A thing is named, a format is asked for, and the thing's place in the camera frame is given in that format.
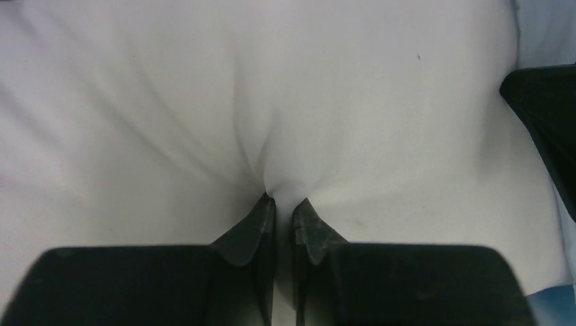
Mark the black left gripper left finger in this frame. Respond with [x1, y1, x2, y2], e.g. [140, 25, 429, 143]
[1, 195, 276, 325]

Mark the light blue pillowcase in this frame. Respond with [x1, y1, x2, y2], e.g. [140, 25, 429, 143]
[512, 0, 575, 325]

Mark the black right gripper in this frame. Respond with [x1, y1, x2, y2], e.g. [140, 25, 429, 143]
[499, 64, 575, 220]

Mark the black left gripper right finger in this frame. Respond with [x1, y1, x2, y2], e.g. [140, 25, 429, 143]
[292, 200, 537, 326]

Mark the white pillow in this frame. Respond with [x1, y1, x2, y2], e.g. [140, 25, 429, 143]
[1, 1, 575, 325]

